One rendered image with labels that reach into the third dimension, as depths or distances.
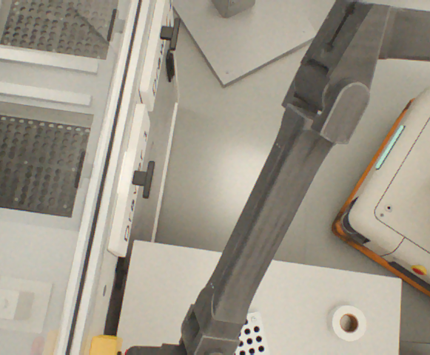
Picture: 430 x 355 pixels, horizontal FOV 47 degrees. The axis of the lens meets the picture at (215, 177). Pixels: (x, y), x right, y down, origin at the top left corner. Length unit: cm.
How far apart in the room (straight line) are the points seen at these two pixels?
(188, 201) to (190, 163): 15
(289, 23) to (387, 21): 159
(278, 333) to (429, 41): 67
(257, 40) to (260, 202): 153
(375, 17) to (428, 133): 128
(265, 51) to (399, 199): 80
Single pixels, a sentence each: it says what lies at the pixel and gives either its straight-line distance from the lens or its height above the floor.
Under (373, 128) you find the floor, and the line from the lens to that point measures 208.
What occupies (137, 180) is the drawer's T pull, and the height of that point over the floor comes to 91.
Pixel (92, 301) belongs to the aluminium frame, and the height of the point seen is 98.
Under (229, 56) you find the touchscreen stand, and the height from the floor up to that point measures 3.
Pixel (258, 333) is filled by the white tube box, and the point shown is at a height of 80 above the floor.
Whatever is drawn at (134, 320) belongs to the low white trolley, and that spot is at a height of 76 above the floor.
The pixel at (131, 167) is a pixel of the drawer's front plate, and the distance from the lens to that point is 95.
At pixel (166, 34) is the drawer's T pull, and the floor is 91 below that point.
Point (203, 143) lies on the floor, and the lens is 193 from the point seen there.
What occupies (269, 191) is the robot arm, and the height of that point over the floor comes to 125.
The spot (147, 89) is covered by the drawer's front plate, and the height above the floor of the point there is 93.
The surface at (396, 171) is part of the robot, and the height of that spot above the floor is 28.
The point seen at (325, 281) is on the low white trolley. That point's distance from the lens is 111.
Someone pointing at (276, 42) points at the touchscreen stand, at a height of 3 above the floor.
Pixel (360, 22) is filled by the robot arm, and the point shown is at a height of 138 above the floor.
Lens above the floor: 183
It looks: 75 degrees down
